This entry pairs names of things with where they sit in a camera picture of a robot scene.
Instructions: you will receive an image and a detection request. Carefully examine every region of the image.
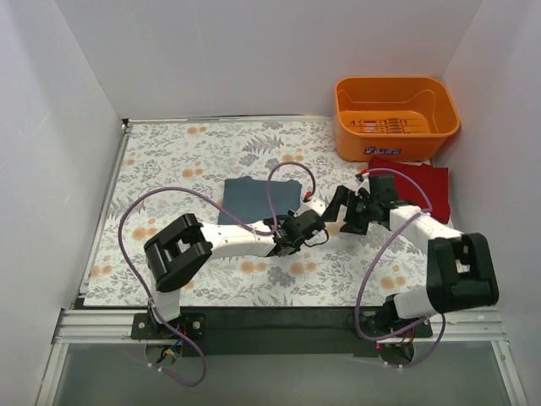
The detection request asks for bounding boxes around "blue-grey t-shirt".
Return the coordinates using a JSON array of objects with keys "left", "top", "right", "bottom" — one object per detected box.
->
[{"left": 221, "top": 177, "right": 302, "bottom": 224}]

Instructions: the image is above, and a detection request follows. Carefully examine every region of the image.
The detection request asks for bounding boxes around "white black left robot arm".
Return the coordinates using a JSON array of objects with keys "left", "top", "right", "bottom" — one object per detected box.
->
[{"left": 144, "top": 209, "right": 325, "bottom": 325}]

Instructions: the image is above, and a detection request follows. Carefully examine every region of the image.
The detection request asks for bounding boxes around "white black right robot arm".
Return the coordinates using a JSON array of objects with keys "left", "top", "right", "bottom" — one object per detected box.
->
[{"left": 324, "top": 173, "right": 500, "bottom": 338}]

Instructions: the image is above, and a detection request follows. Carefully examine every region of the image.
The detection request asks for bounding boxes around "red folded t-shirt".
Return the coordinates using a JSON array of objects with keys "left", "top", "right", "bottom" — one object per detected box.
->
[{"left": 369, "top": 157, "right": 451, "bottom": 224}]

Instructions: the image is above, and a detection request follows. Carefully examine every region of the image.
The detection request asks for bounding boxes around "floral patterned table mat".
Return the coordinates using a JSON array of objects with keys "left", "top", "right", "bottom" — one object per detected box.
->
[{"left": 84, "top": 120, "right": 427, "bottom": 307}]

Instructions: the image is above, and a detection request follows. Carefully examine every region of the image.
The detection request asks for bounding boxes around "orange plastic basket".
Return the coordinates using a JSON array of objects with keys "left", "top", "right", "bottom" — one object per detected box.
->
[{"left": 333, "top": 76, "right": 460, "bottom": 162}]

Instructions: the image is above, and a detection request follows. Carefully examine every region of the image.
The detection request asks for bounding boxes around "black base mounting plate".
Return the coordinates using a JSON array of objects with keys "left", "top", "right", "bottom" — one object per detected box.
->
[{"left": 130, "top": 304, "right": 432, "bottom": 360}]

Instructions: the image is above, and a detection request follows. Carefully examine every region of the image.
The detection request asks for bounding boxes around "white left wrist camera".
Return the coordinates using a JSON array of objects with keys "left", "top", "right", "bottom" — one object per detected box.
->
[{"left": 296, "top": 191, "right": 326, "bottom": 217}]

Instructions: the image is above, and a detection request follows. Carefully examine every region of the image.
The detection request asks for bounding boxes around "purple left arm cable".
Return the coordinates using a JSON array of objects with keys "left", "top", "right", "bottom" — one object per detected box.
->
[{"left": 117, "top": 162, "right": 331, "bottom": 388}]

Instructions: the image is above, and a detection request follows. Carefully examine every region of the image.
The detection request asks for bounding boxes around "aluminium frame rail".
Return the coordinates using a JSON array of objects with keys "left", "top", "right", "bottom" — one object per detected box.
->
[{"left": 38, "top": 116, "right": 527, "bottom": 405}]

